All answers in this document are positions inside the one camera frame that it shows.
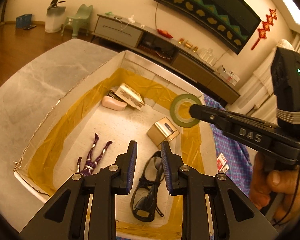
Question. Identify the dark leafy plant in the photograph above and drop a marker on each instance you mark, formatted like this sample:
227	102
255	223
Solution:
55	2

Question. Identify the cream curtain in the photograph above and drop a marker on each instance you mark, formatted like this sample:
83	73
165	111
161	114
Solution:
260	80

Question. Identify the metallic rectangular gadget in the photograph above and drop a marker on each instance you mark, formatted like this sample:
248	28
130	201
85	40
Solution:
162	131

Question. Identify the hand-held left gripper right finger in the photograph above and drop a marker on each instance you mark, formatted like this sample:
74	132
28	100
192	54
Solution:
166	170

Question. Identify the cluster of clear glass cups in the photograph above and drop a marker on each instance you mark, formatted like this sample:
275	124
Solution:
207	56

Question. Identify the person's right hand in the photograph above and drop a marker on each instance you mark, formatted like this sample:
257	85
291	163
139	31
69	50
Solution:
277	192

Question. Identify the red dish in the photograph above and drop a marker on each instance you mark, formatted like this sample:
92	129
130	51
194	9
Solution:
164	33

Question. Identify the blue plastic crate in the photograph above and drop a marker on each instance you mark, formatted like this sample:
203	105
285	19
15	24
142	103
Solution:
24	20

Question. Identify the red and white pack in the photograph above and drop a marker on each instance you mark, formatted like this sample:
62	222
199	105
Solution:
221	161

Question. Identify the green plastic chair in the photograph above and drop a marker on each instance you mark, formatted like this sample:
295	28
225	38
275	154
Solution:
77	20

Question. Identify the green tape roll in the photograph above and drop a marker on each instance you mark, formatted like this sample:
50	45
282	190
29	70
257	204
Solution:
175	112

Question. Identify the long grey TV cabinet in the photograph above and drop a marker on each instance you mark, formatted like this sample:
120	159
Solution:
120	31

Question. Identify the wall television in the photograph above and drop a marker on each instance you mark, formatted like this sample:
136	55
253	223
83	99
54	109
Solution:
210	7

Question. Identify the wide gold jar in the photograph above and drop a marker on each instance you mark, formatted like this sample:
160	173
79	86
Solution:
189	45

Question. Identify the white planter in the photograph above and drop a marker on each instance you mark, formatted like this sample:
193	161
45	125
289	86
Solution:
54	21

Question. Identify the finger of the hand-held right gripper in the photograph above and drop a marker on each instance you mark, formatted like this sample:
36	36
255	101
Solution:
207	115

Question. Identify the white foam box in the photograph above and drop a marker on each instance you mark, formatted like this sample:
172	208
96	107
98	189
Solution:
65	100

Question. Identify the black glasses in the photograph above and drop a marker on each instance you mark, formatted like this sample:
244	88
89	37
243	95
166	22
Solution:
146	200

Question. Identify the green item on cabinet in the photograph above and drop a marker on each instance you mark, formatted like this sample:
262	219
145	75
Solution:
109	13

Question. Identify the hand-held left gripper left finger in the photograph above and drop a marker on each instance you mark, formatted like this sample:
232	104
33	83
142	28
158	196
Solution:
132	167

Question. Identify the purple action figure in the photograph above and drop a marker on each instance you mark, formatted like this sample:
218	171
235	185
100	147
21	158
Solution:
92	160

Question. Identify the red knot wall ornament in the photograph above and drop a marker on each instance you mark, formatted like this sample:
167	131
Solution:
265	27

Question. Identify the blue plaid cloth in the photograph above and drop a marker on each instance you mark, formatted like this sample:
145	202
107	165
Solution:
237	160

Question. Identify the white desk organizer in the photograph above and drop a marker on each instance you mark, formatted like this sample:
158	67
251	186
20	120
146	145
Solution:
228	76

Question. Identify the white labelled carton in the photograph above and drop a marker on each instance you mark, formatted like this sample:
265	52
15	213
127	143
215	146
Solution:
130	95

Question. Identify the small gold jar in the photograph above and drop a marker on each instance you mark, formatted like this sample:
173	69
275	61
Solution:
181	41
195	49

